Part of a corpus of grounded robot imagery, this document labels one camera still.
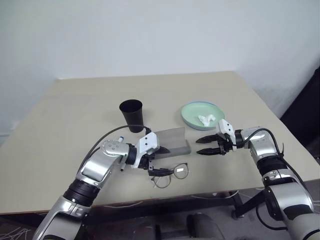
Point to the black fabric furniture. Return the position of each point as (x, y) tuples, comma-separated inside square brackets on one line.
[(305, 125)]

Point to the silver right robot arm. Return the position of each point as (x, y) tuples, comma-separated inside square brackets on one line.
[(282, 175)]

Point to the black metal table leg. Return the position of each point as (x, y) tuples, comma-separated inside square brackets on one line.
[(238, 205)]

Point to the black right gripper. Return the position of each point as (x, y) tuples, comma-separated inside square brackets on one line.
[(223, 145)]

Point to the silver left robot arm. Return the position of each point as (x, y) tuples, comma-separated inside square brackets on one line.
[(95, 167)]

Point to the light blue plate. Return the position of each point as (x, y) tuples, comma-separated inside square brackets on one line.
[(220, 107)]

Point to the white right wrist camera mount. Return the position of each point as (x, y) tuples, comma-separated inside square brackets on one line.
[(225, 128)]

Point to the dark grey rounded shape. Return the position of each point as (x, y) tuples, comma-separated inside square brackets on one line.
[(205, 227)]

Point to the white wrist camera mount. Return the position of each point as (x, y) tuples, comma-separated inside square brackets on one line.
[(225, 128), (147, 142)]

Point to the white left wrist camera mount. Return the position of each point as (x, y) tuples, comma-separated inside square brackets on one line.
[(147, 142)]

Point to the black thin-rimmed glasses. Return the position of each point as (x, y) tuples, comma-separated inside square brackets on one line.
[(180, 171)]

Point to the pale green plate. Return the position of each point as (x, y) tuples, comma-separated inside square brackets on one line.
[(200, 110)]

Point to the crumpled white tissue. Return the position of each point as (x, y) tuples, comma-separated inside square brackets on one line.
[(206, 119)]

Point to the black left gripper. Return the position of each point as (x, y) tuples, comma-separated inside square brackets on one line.
[(147, 161)]

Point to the black plastic cup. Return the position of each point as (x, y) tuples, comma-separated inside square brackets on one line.
[(132, 115)]

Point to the grey translucent glasses case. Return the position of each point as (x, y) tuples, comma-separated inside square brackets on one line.
[(175, 142)]

